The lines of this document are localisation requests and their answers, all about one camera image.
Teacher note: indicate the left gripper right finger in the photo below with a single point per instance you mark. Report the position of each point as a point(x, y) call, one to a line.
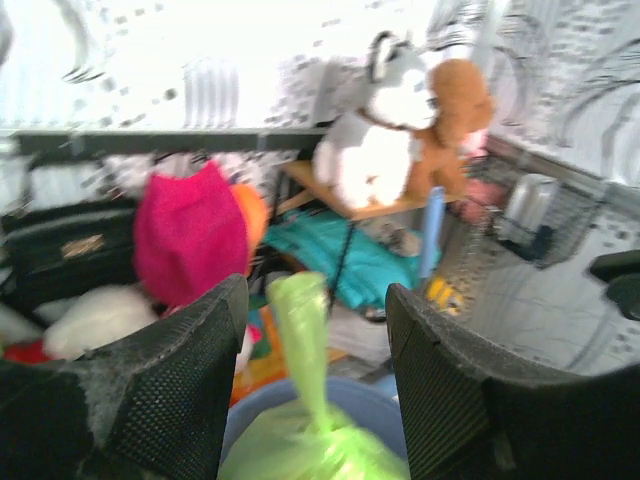
point(473, 410)

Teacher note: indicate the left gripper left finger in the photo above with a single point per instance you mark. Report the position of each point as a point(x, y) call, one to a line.
point(152, 405)

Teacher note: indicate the blue trash bin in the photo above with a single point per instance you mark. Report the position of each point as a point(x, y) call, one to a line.
point(368, 407)

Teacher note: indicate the green trash bag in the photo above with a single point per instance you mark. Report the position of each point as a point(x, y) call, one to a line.
point(306, 437)

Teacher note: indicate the magenta fabric bag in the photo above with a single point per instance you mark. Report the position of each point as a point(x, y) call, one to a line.
point(189, 236)

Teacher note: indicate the white plush sheep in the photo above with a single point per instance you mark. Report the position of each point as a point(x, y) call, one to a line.
point(97, 318)

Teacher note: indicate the red cloth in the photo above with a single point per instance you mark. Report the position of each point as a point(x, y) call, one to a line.
point(31, 352)

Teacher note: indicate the teal folded cloth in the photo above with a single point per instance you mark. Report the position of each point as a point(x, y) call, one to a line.
point(317, 241)

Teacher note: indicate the black leather handbag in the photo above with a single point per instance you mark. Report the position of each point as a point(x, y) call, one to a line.
point(64, 252)

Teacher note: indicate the silver foil pouch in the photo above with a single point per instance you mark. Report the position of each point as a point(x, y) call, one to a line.
point(527, 207)

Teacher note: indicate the orange plush toy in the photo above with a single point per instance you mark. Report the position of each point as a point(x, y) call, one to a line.
point(255, 213)

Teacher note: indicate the pink plush toy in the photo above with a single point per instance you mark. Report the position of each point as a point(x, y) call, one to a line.
point(474, 144)

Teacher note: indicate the white plush dog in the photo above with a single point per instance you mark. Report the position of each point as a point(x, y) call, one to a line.
point(366, 155)

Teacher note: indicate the brown teddy bear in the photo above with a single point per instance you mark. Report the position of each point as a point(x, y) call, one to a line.
point(464, 107)

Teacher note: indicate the black wire basket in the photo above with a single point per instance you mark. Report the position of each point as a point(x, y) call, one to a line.
point(472, 240)

